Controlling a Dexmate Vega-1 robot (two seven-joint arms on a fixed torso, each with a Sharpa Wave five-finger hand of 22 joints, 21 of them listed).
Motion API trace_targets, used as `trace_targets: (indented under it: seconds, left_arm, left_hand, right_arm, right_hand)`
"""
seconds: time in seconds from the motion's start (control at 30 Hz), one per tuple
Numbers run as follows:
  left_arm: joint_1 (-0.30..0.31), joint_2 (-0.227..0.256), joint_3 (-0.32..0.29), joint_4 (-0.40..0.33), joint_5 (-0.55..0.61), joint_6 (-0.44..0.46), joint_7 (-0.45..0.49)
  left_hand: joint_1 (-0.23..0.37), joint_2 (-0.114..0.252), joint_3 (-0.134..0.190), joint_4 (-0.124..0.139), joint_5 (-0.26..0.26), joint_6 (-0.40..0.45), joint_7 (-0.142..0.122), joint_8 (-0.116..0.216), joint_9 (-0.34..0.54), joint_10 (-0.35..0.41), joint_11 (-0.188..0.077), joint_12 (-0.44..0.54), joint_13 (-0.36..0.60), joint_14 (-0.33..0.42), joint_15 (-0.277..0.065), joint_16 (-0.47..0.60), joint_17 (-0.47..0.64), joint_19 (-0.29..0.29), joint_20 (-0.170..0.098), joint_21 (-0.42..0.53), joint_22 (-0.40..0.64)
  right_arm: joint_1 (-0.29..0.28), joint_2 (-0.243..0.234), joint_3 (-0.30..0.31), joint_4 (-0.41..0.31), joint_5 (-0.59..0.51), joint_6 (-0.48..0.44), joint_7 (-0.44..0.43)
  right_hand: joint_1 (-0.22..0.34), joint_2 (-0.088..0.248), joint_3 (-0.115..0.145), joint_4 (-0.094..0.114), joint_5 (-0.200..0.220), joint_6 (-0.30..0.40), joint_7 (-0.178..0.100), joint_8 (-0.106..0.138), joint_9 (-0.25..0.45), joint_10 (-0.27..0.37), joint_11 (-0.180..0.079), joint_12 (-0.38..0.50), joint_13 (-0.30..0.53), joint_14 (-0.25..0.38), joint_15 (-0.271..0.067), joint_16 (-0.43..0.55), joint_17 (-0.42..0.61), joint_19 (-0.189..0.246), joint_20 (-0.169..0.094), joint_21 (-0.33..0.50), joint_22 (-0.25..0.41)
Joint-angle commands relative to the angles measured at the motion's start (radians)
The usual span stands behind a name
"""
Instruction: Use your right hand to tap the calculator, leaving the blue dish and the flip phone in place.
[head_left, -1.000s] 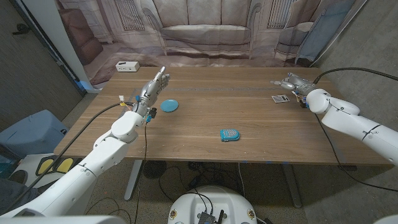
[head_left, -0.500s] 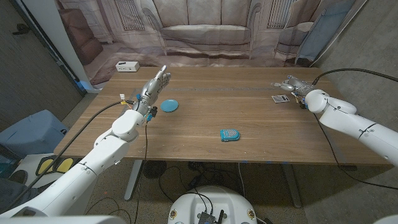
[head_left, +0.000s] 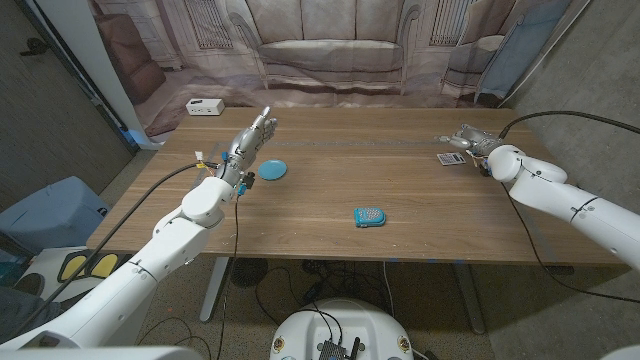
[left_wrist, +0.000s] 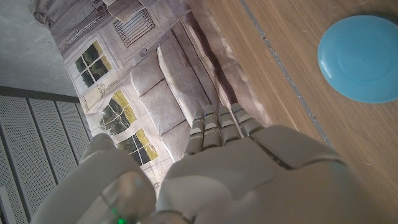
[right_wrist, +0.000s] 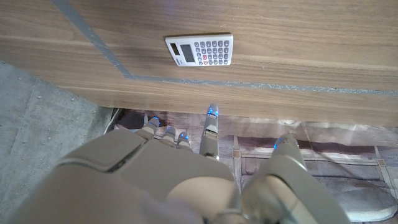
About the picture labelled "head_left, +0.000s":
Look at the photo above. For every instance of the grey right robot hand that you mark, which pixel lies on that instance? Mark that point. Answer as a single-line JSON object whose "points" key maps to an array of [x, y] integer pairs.
{"points": [[477, 140]]}

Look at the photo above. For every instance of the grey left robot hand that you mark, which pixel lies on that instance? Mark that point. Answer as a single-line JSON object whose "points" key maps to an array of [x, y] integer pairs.
{"points": [[242, 150]]}

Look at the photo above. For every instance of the white pocket calculator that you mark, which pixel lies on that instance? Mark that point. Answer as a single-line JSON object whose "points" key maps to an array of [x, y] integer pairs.
{"points": [[451, 159]]}

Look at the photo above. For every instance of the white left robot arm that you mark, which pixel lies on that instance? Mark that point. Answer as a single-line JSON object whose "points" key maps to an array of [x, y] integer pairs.
{"points": [[140, 270]]}

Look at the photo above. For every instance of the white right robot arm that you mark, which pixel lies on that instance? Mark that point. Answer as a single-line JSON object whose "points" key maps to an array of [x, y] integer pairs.
{"points": [[550, 187]]}

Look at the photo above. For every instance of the blue round dish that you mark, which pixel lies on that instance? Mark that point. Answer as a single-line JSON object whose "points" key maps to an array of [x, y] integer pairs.
{"points": [[272, 170]]}

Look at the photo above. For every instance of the teal flip phone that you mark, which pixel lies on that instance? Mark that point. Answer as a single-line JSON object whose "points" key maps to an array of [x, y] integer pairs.
{"points": [[370, 217]]}

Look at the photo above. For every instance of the white power box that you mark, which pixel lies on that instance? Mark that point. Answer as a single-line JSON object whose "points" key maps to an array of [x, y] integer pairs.
{"points": [[205, 106]]}

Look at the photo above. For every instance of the black round floor fan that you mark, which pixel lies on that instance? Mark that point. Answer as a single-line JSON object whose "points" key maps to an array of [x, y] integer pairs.
{"points": [[248, 271]]}

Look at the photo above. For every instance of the printed sofa room backdrop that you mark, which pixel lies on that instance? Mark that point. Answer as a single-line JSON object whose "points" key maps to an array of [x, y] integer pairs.
{"points": [[330, 50]]}

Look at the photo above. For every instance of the white table leg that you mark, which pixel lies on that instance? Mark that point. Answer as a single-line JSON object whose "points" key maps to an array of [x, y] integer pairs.
{"points": [[470, 300], [215, 290]]}

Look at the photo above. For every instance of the white yellow foot pedal unit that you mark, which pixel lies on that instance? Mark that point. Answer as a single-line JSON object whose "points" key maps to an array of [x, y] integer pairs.
{"points": [[105, 265]]}

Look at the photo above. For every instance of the blue grey plastic bin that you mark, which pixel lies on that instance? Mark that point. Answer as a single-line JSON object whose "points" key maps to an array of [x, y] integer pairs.
{"points": [[55, 210]]}

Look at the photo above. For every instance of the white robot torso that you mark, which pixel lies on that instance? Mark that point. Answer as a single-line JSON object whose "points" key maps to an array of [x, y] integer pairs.
{"points": [[345, 325]]}

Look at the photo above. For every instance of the black electronics module with antenna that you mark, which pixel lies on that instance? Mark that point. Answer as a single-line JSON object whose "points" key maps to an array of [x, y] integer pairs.
{"points": [[332, 350]]}

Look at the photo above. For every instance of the person in blue jeans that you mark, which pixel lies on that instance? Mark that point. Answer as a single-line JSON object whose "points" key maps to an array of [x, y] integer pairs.
{"points": [[20, 305]]}

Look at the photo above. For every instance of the black door frame strip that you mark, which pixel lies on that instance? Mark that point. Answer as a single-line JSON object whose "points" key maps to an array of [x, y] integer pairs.
{"points": [[75, 75]]}

